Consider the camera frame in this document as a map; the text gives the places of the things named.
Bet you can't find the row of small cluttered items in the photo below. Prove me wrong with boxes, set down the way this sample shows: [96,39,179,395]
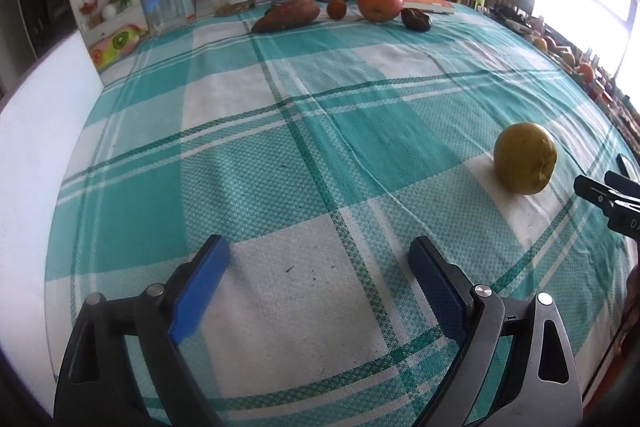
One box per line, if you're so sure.
[492,4,640,132]

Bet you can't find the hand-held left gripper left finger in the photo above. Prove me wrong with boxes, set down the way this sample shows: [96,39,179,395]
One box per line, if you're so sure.
[54,234,232,427]

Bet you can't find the red flower arrangement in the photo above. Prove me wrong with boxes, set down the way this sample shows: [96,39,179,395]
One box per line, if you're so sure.
[79,0,101,28]

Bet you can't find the dark brown round fruit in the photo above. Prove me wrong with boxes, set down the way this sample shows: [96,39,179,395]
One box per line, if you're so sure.
[401,8,432,32]

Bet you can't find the reddish sweet potato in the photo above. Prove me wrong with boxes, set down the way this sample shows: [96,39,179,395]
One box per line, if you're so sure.
[251,0,321,34]

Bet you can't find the yellow-green pear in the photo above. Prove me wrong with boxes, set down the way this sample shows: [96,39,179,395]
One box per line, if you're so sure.
[493,122,558,196]

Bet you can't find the large red apple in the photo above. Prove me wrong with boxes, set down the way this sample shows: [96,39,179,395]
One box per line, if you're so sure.
[356,0,404,24]

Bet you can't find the fruit print colourful mat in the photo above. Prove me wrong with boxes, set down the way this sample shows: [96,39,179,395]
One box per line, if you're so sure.
[89,23,146,72]

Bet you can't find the teal plaid tablecloth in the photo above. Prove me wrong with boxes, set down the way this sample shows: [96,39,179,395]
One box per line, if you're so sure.
[44,0,640,427]

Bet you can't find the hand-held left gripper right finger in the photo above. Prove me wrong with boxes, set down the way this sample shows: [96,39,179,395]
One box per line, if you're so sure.
[407,235,585,427]

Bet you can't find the gold lid glass jar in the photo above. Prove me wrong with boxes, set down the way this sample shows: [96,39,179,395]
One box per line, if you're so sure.
[136,0,189,38]

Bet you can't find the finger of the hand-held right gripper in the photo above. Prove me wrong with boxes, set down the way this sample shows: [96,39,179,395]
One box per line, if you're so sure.
[574,174,640,214]
[604,153,640,191]

